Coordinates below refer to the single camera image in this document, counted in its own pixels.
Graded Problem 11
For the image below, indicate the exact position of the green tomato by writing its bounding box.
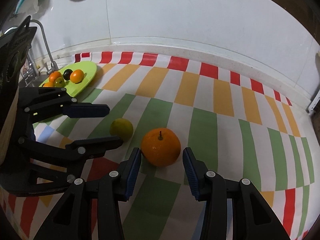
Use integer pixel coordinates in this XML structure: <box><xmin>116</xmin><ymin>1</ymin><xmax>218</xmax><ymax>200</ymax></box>
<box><xmin>54</xmin><ymin>77</ymin><xmax>66</xmax><ymax>88</ymax></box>
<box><xmin>109</xmin><ymin>118</ymin><xmax>133</xmax><ymax>142</ymax></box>

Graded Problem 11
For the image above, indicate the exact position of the dark avocado fruit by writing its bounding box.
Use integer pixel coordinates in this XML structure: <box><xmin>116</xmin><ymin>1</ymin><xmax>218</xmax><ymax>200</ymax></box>
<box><xmin>63</xmin><ymin>69</ymin><xmax>73</xmax><ymax>81</ymax></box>

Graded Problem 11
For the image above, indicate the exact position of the smooth orange fruit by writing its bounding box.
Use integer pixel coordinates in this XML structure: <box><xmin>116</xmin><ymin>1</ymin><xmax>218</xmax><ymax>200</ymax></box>
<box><xmin>42</xmin><ymin>82</ymin><xmax>55</xmax><ymax>88</ymax></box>

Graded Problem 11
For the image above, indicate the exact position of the chrome kitchen faucet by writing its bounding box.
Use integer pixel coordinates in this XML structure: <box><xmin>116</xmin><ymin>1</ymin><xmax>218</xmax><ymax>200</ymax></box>
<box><xmin>20</xmin><ymin>19</ymin><xmax>59</xmax><ymax>86</ymax></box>

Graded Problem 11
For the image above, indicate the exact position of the small orange left plate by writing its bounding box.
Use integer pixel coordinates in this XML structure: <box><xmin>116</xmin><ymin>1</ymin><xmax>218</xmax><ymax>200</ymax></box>
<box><xmin>48</xmin><ymin>71</ymin><xmax>62</xmax><ymax>83</ymax></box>

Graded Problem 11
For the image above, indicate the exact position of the small orange plate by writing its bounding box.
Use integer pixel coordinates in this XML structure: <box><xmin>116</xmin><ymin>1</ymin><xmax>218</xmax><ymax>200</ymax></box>
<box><xmin>70</xmin><ymin>69</ymin><xmax>84</xmax><ymax>84</ymax></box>
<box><xmin>48</xmin><ymin>71</ymin><xmax>62</xmax><ymax>83</ymax></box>

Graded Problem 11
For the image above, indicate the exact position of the small orange upper plate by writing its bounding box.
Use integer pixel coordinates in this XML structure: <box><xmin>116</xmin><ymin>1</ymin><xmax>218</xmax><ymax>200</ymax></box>
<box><xmin>70</xmin><ymin>69</ymin><xmax>84</xmax><ymax>84</ymax></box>

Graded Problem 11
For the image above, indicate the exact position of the lime green plate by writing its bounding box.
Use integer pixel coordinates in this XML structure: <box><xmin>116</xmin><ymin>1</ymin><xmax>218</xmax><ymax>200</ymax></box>
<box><xmin>38</xmin><ymin>61</ymin><xmax>98</xmax><ymax>98</ymax></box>

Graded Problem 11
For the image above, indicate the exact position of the large orange with stem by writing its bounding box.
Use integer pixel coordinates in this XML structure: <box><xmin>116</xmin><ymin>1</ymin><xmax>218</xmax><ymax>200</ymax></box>
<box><xmin>140</xmin><ymin>128</ymin><xmax>181</xmax><ymax>167</ymax></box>

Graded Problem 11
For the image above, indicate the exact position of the striped colourful tablecloth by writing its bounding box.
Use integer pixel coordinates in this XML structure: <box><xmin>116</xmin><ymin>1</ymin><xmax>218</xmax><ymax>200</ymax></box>
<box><xmin>1</xmin><ymin>51</ymin><xmax>319</xmax><ymax>239</ymax></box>

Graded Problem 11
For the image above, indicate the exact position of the metal dish rack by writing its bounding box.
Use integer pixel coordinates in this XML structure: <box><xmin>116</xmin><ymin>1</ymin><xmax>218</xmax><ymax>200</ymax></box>
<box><xmin>306</xmin><ymin>88</ymin><xmax>320</xmax><ymax>116</ymax></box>

